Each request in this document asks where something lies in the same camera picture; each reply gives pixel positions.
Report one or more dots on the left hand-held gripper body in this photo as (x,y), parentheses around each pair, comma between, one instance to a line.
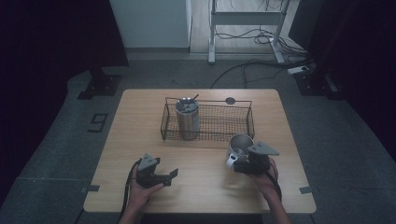
(148,174)

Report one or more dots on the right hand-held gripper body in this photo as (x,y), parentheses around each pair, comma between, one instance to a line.
(257,161)

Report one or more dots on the steel tumbler with lid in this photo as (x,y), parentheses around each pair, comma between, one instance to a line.
(187,121)

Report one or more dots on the person's left hand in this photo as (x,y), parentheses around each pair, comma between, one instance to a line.
(141,196)

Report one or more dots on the person's right hand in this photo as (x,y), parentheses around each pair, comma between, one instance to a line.
(264,183)

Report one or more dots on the black round table grommet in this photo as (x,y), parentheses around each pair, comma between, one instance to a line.
(230,100)

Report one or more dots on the grey tape strip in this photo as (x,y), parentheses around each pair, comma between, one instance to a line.
(305,189)
(90,188)

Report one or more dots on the black stand base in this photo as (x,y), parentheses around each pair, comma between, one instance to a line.
(101,85)
(314,84)

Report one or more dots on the white power strip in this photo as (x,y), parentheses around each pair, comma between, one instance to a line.
(297,70)

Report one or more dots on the dark curtain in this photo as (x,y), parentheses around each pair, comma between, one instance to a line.
(46,46)
(358,62)

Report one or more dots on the white cabinet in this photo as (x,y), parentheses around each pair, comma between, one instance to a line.
(152,23)

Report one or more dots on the white desk frame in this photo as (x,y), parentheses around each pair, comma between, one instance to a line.
(246,18)

